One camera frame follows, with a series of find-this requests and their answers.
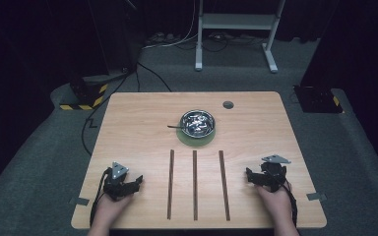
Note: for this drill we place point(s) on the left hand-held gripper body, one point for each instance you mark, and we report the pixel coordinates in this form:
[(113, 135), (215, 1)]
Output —
[(116, 183)]

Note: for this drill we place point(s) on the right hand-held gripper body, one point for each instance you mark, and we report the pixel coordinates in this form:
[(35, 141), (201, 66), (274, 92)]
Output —
[(274, 173)]

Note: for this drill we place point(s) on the dark wooden strip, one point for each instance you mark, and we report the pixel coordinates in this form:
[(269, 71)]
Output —
[(224, 185), (195, 185), (170, 185)]

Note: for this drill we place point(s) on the person's left hand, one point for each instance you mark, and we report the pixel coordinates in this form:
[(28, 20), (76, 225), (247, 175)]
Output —
[(111, 209)]

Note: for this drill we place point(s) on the person's right hand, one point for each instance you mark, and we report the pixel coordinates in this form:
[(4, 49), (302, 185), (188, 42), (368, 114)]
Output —
[(275, 203)]

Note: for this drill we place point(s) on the grey tape piece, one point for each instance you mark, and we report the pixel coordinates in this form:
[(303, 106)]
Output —
[(316, 196), (79, 201)]

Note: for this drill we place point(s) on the thin black rod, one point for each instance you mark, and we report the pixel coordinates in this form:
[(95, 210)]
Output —
[(174, 126)]

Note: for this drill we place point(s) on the round green coaster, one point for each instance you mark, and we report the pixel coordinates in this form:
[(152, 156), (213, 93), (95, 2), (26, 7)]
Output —
[(195, 142)]

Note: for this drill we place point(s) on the grey table grommet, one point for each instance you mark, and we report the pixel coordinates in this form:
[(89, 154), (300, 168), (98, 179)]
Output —
[(228, 105)]

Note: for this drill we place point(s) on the pile of metal screws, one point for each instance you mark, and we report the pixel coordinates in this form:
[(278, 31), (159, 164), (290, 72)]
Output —
[(197, 124)]

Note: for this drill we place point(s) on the round metal bowl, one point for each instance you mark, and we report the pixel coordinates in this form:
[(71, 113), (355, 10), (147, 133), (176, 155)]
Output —
[(197, 123)]

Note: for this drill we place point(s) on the black perforated box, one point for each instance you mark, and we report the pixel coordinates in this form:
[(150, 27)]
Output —
[(318, 100)]

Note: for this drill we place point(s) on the black box with yellow stripes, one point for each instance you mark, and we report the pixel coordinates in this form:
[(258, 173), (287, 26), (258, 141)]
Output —
[(88, 95)]

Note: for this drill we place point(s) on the dark power strip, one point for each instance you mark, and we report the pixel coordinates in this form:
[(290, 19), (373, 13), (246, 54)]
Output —
[(160, 37)]

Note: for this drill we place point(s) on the dark stand pole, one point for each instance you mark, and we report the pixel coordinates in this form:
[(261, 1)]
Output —
[(111, 36)]

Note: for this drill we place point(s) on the white metal stand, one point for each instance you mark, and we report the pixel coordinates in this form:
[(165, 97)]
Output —
[(236, 21)]

